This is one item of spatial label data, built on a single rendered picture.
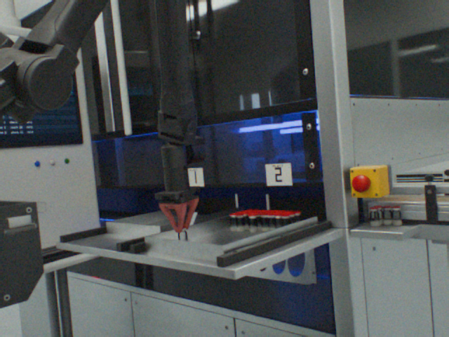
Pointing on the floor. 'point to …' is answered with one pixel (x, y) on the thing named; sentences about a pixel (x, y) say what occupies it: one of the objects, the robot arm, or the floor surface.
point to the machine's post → (338, 165)
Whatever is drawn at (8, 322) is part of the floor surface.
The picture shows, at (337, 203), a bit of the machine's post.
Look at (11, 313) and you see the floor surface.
